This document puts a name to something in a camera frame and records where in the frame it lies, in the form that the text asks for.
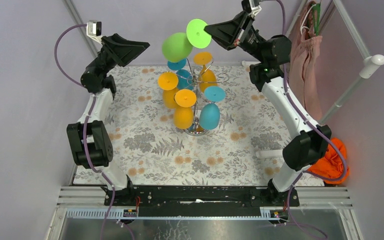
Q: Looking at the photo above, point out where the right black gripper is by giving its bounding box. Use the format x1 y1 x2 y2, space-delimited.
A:
203 11 266 64

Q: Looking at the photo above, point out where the orange wine glass back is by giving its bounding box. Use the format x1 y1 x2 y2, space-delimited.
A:
193 51 218 93

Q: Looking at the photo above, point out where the orange wine glass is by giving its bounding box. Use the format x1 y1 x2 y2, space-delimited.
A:
193 51 218 93
157 71 179 109
173 89 197 129

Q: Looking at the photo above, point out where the green wine glass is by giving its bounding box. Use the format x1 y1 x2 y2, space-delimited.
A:
161 18 212 63

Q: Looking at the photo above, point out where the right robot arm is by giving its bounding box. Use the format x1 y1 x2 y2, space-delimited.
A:
204 10 332 206

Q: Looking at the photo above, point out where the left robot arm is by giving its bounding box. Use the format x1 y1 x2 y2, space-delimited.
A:
66 33 150 206

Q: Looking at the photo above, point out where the orange wine glass left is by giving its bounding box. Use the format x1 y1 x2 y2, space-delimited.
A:
157 71 179 109

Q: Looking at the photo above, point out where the blue wine glass back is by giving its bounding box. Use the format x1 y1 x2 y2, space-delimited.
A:
167 58 194 90

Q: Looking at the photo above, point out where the blue wine glass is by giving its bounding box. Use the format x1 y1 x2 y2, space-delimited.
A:
199 86 226 130
167 58 194 90

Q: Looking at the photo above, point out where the orange wine glass front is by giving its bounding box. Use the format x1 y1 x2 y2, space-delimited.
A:
173 89 197 129

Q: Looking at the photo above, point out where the blue wine glass front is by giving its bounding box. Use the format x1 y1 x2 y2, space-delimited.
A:
199 86 226 130

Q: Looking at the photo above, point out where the chrome wine glass rack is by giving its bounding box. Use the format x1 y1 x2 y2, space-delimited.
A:
170 58 229 136

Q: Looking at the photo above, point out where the pink hanging cloth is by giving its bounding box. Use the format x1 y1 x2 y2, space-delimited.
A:
288 0 323 121

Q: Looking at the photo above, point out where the floral tablecloth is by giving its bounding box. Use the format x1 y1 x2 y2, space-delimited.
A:
104 66 291 186

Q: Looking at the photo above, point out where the white pipe on table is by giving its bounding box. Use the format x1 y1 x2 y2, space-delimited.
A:
255 149 283 159

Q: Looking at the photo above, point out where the orange cloth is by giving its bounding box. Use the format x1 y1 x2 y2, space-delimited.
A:
308 144 350 185

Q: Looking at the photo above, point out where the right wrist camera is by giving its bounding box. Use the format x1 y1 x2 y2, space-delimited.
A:
241 0 262 16

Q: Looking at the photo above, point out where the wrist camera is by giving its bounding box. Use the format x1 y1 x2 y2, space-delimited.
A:
241 0 262 16
86 20 103 44

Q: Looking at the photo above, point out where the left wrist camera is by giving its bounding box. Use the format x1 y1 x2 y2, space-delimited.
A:
86 20 103 44

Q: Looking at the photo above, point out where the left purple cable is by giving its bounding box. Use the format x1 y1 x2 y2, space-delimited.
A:
54 23 137 240

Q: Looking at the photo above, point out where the white pipe frame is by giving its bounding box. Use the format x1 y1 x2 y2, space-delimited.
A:
241 0 384 127

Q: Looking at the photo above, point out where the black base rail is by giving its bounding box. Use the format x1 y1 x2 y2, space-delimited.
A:
102 185 300 218

